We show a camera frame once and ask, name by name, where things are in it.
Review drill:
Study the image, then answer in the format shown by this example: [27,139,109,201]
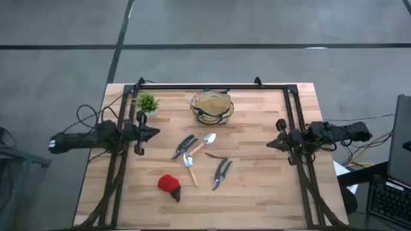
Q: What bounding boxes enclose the dark green pruning shears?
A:
[204,152,234,192]
[170,133,199,160]

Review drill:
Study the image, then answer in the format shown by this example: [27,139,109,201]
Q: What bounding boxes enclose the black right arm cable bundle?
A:
[322,112,396,163]

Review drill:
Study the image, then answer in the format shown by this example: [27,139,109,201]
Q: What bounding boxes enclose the white paper sheet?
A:
[332,160,359,195]

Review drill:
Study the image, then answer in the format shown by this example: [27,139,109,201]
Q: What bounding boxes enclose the beige gardening bag green trim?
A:
[189,89,235,126]

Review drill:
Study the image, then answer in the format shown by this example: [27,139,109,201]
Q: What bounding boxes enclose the black keyboard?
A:
[367,175,411,229]

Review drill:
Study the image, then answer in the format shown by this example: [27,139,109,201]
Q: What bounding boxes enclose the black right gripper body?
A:
[276,118,310,167]

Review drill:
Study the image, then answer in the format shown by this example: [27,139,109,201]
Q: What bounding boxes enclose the wide steel trowel wooden handle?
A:
[189,132,217,157]

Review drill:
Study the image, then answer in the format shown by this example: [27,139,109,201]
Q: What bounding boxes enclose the green plant in white pot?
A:
[134,92,161,117]

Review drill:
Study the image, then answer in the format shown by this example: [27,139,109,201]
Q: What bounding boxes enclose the black side desk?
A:
[337,161,391,187]

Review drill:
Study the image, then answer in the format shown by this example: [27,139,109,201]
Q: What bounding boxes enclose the grey metal stand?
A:
[0,126,53,231]

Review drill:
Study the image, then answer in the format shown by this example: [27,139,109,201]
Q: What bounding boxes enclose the black metal table frame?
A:
[76,76,349,230]

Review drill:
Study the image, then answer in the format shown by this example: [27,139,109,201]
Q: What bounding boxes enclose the yellow cable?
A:
[347,132,393,167]

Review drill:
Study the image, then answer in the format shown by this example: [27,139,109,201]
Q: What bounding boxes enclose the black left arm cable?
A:
[62,78,155,134]

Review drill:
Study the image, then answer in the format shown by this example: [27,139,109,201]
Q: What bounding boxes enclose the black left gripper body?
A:
[123,110,148,157]

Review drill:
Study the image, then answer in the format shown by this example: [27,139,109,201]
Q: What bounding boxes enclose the red and black garden glove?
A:
[156,173,182,203]

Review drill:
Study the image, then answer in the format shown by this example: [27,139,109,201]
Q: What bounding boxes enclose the black round chair seat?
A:
[339,185,359,216]

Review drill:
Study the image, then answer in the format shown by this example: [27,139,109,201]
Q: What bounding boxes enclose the narrow steel trowel wooden handle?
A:
[182,151,200,187]

